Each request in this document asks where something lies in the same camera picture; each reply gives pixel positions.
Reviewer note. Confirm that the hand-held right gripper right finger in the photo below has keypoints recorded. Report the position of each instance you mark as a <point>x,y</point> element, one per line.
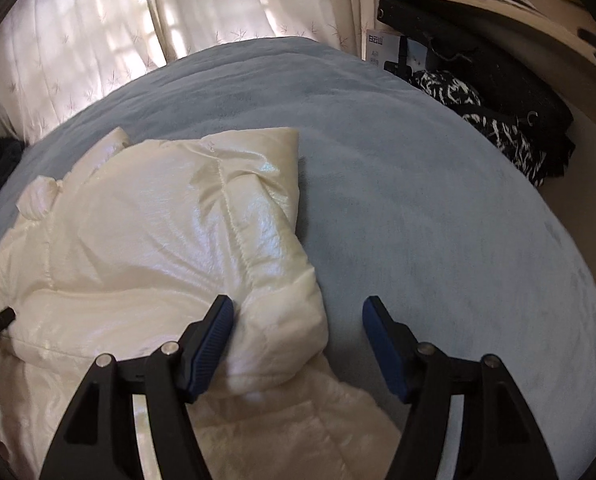
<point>383,347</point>

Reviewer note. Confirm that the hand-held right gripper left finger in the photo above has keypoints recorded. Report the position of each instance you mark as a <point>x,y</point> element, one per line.
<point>210,345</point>

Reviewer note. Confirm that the black bag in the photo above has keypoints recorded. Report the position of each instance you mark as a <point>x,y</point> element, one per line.
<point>502,75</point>

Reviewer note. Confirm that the black and white patterned cloth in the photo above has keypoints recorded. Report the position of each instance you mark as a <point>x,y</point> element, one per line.
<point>497,132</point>

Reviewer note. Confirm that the wooden desk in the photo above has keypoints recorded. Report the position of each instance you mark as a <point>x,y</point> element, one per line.
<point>542,30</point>

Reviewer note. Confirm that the white cardboard box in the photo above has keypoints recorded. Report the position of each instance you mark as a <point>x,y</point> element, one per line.
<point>377,47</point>

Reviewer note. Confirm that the light blue fleece blanket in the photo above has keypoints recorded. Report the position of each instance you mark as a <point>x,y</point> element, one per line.
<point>402,185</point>

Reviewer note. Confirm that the white leaf-print curtain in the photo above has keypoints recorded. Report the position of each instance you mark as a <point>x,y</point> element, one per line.
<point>78,35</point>

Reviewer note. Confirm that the white puffer jacket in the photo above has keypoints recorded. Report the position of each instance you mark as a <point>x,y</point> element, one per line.
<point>153,220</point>

